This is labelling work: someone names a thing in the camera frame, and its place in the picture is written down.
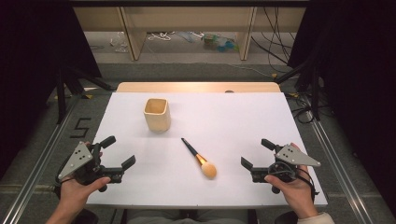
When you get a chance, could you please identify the beige square cup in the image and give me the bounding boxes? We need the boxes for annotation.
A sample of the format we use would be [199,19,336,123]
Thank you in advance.
[142,97,172,133]

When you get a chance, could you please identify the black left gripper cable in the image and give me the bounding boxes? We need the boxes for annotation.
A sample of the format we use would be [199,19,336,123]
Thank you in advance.
[53,175,75,200]

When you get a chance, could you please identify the metal floor rail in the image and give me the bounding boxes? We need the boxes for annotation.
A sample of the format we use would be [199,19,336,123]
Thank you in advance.
[306,102,372,224]
[0,101,80,224]

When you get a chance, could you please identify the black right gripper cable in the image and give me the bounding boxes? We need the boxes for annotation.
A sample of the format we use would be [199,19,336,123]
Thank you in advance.
[267,161,320,202]

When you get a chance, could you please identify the light wooden table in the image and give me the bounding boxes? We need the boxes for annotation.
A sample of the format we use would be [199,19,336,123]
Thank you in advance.
[116,81,282,93]

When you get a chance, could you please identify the light wooden shelf unit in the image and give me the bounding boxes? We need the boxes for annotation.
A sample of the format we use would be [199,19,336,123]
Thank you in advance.
[72,5,308,63]

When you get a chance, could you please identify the person's right hand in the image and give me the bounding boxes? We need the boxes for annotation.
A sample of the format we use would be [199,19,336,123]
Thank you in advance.
[264,142,319,219]

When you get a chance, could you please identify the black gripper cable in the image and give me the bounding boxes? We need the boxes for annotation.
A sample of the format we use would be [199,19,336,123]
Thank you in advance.
[53,175,75,200]
[267,161,320,202]

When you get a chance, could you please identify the white cord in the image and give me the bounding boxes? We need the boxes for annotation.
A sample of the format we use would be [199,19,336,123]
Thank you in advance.
[147,31,176,42]

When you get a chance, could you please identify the colourful plastic bag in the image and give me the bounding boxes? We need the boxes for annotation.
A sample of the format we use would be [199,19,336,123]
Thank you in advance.
[201,32,240,53]

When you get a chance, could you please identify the white table cover board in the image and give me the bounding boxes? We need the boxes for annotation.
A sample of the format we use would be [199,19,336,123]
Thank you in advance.
[86,91,329,209]

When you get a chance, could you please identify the clear plastic bag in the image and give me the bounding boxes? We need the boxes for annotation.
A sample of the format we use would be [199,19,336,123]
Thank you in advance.
[108,31,130,53]

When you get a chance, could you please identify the hanging black cables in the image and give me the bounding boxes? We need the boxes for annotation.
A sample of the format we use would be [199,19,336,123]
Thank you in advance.
[250,7,297,73]

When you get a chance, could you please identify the black tripod stand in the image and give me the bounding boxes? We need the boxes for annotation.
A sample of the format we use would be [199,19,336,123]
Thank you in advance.
[55,63,114,125]
[274,57,323,121]

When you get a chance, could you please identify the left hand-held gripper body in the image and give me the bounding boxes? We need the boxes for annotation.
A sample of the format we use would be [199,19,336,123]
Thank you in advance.
[57,141,125,187]

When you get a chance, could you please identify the dark curtain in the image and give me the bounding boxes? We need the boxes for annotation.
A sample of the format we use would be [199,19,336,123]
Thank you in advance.
[287,0,396,216]
[0,0,103,180]

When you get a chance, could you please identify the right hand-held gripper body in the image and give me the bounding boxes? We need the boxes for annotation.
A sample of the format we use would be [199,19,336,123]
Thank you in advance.
[250,144,322,184]

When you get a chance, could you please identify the black-handled makeup brush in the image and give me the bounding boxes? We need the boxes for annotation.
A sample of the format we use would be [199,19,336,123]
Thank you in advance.
[180,137,218,180]

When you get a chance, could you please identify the person's left hand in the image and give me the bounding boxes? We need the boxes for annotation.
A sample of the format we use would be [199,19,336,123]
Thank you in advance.
[59,175,112,214]

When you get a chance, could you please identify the black floor cables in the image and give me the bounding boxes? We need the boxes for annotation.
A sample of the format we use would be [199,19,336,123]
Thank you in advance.
[285,92,315,125]

